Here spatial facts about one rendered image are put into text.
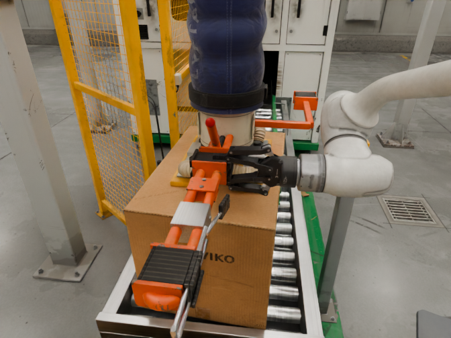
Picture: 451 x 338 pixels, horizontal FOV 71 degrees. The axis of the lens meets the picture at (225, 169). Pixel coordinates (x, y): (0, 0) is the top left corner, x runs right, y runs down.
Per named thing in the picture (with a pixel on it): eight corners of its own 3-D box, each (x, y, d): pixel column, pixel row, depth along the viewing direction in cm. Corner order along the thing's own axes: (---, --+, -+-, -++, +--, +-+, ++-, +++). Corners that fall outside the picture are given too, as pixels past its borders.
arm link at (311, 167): (321, 200, 73) (294, 198, 74) (316, 180, 81) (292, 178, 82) (327, 165, 69) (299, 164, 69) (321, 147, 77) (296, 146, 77)
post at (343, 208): (313, 303, 174) (347, 135, 125) (325, 304, 174) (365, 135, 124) (314, 314, 168) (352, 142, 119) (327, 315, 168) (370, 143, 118)
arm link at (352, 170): (318, 203, 77) (316, 158, 84) (386, 208, 75) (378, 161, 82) (328, 181, 68) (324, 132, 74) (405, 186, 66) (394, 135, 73)
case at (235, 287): (194, 202, 155) (189, 125, 135) (277, 212, 148) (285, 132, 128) (142, 308, 104) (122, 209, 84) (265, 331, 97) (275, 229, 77)
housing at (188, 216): (180, 218, 65) (178, 200, 63) (213, 221, 64) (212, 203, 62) (170, 241, 59) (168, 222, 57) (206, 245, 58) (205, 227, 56)
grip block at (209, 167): (197, 165, 84) (196, 145, 82) (233, 167, 83) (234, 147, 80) (189, 182, 77) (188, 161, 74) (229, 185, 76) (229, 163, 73)
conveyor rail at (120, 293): (211, 116, 310) (211, 97, 301) (217, 117, 310) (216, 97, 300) (110, 349, 111) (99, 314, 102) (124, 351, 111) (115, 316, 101)
